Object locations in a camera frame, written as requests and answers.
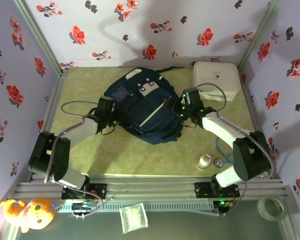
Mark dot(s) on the navy blue backpack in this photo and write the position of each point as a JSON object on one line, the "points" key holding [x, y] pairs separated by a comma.
{"points": [[150, 110]]}

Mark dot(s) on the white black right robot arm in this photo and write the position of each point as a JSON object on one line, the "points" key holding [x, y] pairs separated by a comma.
{"points": [[220, 125]]}

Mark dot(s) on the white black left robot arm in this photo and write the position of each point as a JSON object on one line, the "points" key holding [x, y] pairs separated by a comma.
{"points": [[80, 130]]}

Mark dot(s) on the white storage case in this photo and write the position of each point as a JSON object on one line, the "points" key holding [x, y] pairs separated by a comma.
{"points": [[215, 75]]}

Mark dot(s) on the white orange medicine bottle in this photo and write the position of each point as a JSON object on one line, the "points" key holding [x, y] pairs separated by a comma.
{"points": [[203, 162]]}

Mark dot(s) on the white plastic packet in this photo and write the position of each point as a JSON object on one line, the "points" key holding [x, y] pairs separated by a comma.
{"points": [[133, 217]]}

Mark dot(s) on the orange plush toy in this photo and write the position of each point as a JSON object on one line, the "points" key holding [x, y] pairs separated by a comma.
{"points": [[37, 212]]}

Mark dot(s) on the clear tape roll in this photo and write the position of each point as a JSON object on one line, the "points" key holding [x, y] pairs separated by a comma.
{"points": [[259, 206]]}

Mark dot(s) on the aluminium frame side rail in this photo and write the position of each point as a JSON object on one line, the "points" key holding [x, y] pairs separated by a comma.
{"points": [[50, 120], [251, 105]]}

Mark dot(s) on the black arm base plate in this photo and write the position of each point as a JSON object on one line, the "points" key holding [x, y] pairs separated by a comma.
{"points": [[201, 190], [100, 191]]}

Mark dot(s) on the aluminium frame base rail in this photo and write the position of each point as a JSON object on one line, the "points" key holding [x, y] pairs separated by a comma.
{"points": [[152, 187]]}

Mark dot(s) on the aluminium frame post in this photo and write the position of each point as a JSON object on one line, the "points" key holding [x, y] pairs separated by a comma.
{"points": [[40, 37], [257, 32]]}

